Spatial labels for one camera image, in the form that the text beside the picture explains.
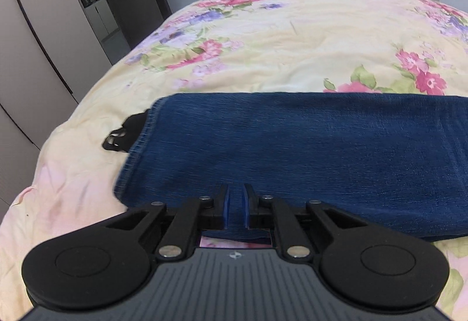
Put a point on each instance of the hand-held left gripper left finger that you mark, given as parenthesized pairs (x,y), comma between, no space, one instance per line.
(226,207)

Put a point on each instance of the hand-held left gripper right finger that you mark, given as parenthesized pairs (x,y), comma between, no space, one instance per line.
(246,207)

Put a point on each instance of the blue denim pants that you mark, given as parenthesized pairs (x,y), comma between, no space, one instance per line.
(292,145)

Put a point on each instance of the floral yellow blanket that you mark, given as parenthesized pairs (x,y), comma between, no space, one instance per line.
(278,47)

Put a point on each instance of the beige wardrobe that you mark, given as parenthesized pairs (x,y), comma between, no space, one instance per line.
(33,36)

